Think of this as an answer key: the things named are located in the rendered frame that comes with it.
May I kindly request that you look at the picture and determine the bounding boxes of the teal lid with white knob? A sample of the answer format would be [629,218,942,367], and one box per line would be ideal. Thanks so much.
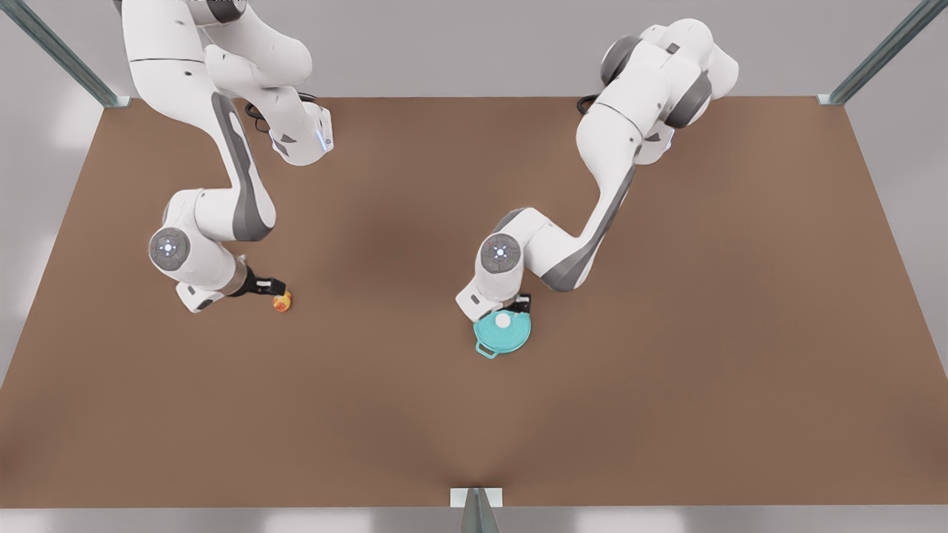
[474,309,532,353]

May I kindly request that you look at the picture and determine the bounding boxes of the teal pot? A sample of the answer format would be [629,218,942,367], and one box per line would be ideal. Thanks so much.
[473,318,533,361]

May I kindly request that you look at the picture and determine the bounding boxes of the silver frame post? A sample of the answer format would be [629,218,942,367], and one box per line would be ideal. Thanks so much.
[817,0,948,106]
[450,487,504,533]
[0,0,131,110]

